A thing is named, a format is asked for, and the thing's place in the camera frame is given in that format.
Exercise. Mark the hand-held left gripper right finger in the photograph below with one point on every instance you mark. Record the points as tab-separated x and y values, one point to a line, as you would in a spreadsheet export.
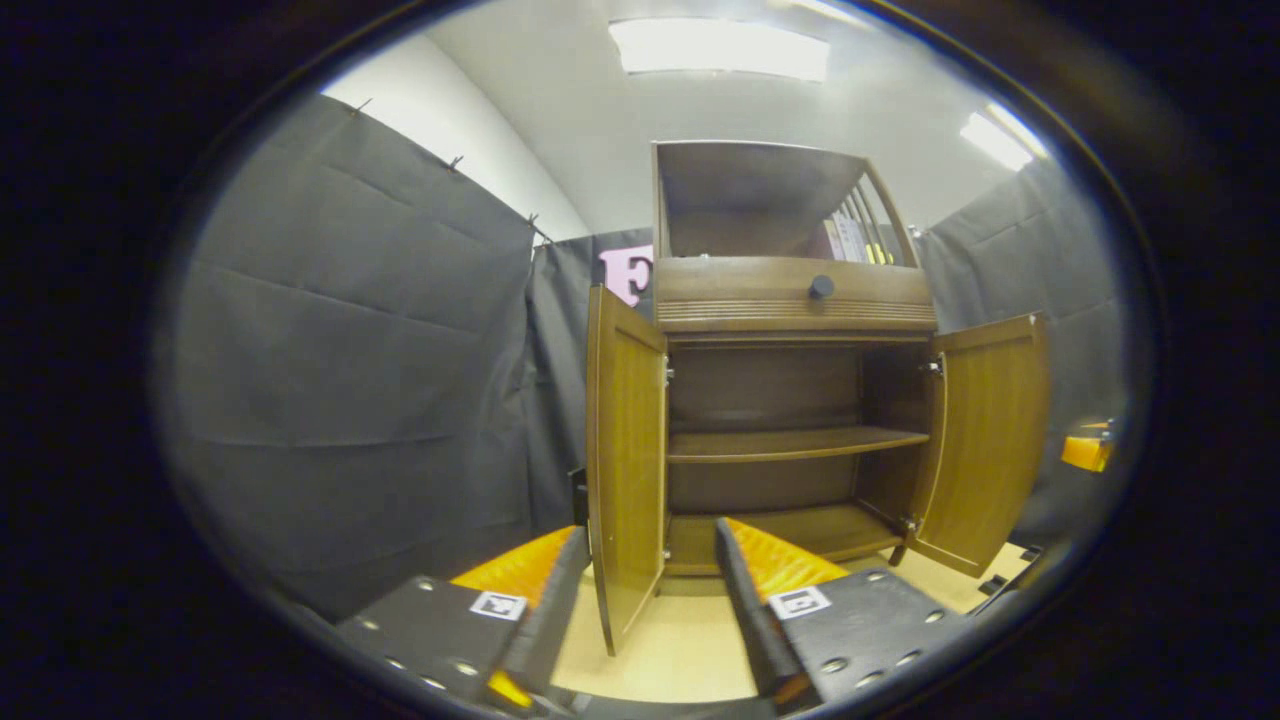
745	620

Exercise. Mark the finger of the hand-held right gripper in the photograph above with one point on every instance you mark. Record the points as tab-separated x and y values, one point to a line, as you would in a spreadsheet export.
1085	452

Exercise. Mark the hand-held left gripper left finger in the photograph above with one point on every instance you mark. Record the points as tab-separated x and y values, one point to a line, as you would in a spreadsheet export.
555	620

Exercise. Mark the wooden cabinet door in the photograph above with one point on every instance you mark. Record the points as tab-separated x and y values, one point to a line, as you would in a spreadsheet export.
630	450
990	430

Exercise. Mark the wooden double-door shoe cabinet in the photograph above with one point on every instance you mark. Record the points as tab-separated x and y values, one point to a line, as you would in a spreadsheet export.
790	445

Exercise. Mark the pale grey book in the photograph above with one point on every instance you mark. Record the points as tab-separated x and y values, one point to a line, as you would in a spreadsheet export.
877	245

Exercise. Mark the tall white book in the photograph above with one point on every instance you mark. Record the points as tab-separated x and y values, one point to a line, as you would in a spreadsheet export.
850	240

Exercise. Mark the small ceiling light panel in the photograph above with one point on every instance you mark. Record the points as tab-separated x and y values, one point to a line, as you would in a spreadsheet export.
1000	138

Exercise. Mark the pink book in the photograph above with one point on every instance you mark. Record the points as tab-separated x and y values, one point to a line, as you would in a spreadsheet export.
825	243

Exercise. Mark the wooden drawer with black knob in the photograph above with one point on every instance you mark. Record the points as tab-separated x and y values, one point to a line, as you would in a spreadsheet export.
740	285

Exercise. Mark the black backdrop cloth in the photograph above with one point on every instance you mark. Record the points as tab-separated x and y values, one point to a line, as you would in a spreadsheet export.
350	350

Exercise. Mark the large ceiling light panel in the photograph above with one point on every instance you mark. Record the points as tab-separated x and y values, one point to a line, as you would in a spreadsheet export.
720	50

